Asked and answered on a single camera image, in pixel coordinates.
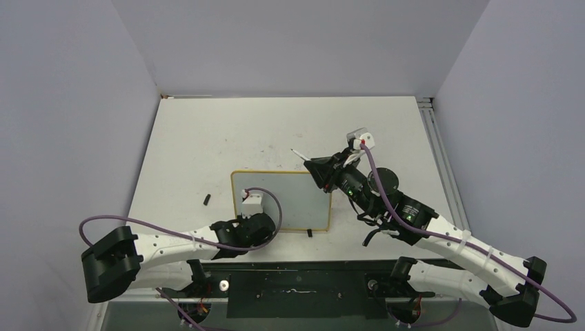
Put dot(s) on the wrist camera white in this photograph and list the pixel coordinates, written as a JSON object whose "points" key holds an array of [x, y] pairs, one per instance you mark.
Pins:
{"points": [[360, 137], [251, 204]]}

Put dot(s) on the yellow framed small whiteboard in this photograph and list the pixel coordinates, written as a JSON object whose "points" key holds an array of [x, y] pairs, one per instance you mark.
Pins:
{"points": [[304, 205]]}

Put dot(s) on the aluminium rail right side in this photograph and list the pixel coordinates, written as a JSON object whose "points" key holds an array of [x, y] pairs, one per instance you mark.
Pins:
{"points": [[453, 197]]}

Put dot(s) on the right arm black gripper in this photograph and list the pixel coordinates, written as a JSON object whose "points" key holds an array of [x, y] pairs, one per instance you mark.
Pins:
{"points": [[326, 171]]}

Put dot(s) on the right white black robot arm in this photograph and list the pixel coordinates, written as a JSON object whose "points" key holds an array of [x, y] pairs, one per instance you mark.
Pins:
{"points": [[508, 286]]}

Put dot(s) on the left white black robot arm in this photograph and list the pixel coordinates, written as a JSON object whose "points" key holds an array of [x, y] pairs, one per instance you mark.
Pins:
{"points": [[142, 255]]}

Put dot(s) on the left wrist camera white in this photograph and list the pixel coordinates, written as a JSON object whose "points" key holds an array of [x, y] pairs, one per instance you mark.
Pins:
{"points": [[251, 204]]}

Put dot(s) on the white whiteboard marker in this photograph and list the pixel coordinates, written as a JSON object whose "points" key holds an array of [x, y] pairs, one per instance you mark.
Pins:
{"points": [[300, 155]]}

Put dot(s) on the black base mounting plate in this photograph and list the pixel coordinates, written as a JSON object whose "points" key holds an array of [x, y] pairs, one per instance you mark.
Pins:
{"points": [[321, 289]]}

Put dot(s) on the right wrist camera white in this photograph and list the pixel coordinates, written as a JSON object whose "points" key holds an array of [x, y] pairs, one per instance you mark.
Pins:
{"points": [[360, 137]]}

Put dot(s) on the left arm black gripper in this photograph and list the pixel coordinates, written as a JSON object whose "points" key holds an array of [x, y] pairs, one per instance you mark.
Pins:
{"points": [[241, 219]]}

